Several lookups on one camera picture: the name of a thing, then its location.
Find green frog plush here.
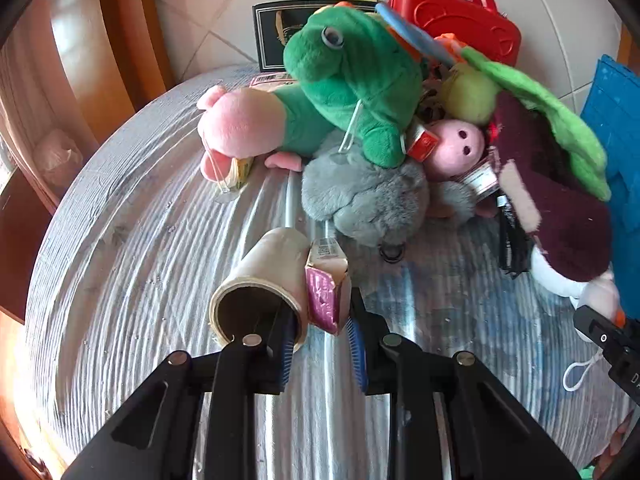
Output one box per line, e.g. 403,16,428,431
272,2,426,170

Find pink carton box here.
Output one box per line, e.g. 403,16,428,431
304,239,352,337

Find yellow-green plush toy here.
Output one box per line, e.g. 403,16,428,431
375,2,501,127

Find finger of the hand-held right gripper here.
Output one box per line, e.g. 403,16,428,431
572,305,627,354

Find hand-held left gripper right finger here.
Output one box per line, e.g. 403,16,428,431
346,287,581,480

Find black box with gold print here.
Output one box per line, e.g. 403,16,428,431
252,0,333,72

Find blue plastic storage container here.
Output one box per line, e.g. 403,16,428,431
580,54,640,322

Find grey fluffy plush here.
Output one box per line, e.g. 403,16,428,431
300,132,483,252

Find black hang tags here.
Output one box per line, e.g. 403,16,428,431
492,192,536,279

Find red toy suitcase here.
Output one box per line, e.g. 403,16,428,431
389,0,522,67

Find small pink pig face plush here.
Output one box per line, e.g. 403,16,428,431
425,119,487,182

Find cardboard tube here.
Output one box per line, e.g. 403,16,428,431
209,227,312,353

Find white paper tag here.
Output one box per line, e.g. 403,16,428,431
249,72,296,90

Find white plush with loop cord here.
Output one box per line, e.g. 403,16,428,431
530,247,626,395

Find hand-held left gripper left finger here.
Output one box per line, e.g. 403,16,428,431
62,305,297,480

